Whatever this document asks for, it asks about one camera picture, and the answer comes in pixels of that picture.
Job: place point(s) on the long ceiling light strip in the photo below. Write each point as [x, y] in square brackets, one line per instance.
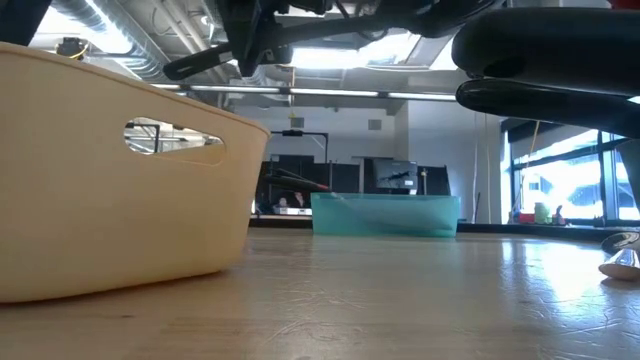
[330, 92]

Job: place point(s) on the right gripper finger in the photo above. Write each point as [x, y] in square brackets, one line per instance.
[247, 55]
[277, 54]

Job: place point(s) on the black background rig frame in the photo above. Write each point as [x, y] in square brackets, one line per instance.
[300, 133]

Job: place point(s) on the silver ceiling duct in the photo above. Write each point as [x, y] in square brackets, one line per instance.
[150, 60]

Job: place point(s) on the yellow plastic bin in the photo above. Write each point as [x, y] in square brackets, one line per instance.
[100, 225]

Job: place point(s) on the small red box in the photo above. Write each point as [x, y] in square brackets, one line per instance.
[526, 218]

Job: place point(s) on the translucent teal plastic bin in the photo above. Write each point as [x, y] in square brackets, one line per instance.
[385, 215]

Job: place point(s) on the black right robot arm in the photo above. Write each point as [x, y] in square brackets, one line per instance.
[310, 5]

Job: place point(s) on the small green object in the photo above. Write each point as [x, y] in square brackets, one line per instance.
[542, 214]

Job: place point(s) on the red silicone spoon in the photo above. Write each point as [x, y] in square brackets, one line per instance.
[625, 4]

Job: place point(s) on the small dark figurine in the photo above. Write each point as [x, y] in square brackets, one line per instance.
[558, 216]

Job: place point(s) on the yellow black ceiling device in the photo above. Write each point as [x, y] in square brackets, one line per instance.
[72, 48]

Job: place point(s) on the all-black nylon slotted turner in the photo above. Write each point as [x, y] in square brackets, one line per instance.
[287, 173]

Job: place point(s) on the dark background cabinet row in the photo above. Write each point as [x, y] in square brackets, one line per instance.
[345, 177]

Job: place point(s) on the black computer monitor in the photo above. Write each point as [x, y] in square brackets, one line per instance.
[395, 175]

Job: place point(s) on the person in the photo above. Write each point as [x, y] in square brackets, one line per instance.
[281, 202]
[299, 199]

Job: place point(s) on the grey wall vent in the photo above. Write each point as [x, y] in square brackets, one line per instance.
[297, 122]
[375, 124]

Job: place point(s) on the solid turner steel shaft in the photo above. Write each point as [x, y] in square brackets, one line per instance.
[200, 60]

